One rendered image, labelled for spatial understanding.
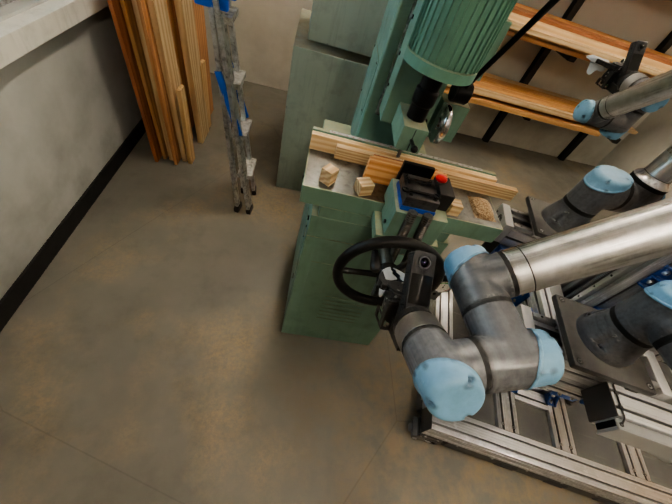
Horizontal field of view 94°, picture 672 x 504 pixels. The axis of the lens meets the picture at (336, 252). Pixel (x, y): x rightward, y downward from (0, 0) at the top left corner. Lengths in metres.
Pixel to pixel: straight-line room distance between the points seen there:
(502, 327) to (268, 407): 1.14
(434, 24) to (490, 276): 0.52
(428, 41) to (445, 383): 0.67
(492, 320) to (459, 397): 0.12
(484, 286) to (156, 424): 1.28
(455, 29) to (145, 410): 1.52
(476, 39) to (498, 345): 0.60
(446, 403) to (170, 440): 1.18
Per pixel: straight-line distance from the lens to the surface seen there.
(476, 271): 0.52
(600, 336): 1.06
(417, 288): 0.56
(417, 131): 0.90
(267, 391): 1.48
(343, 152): 0.97
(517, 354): 0.48
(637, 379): 1.15
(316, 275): 1.13
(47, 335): 1.75
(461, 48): 0.81
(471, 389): 0.43
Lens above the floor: 1.43
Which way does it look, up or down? 48 degrees down
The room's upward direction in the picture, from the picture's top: 21 degrees clockwise
